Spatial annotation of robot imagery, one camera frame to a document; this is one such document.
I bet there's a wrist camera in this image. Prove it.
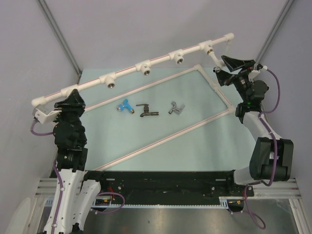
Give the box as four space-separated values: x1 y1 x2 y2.
248 64 268 81
33 105 61 124

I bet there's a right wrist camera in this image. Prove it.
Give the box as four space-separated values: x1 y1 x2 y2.
248 64 268 81

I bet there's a white PVC pipe frame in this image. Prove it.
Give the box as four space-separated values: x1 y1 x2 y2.
31 33 234 170

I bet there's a white faucet blue cap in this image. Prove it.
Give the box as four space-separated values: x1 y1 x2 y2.
207 49 225 73

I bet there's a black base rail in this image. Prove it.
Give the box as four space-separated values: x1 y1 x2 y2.
48 170 254 198

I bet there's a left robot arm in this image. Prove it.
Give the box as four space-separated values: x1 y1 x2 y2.
43 89 108 234

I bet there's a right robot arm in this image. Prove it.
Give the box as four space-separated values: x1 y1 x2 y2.
214 55 294 195

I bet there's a blue plastic faucet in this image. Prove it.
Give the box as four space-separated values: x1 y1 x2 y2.
117 99 135 114

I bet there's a chrome metal faucet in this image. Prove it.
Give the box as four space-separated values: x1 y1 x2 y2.
168 101 185 115

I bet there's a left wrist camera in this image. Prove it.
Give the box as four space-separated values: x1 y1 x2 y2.
33 105 61 124

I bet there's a white cable duct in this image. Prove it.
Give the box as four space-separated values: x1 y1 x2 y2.
45 198 231 209

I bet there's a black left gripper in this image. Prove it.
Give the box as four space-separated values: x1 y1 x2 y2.
50 89 88 143

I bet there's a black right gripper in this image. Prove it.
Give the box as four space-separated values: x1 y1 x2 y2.
213 56 255 102

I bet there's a dark bronze faucet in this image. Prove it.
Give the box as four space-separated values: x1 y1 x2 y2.
136 103 159 117

